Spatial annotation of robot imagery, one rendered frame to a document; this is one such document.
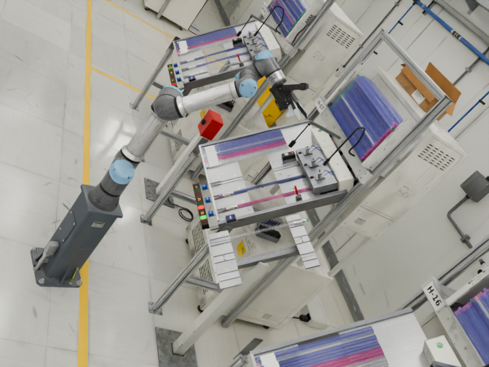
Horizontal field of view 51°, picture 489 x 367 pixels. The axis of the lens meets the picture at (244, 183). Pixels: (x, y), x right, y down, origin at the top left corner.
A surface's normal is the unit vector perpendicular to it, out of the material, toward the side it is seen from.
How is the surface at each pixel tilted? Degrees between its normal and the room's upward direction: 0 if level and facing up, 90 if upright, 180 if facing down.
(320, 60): 90
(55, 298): 0
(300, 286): 90
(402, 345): 44
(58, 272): 90
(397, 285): 90
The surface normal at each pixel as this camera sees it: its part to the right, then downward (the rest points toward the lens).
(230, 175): -0.13, -0.72
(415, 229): -0.79, -0.33
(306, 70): 0.22, 0.65
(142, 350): 0.58, -0.69
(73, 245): 0.40, 0.71
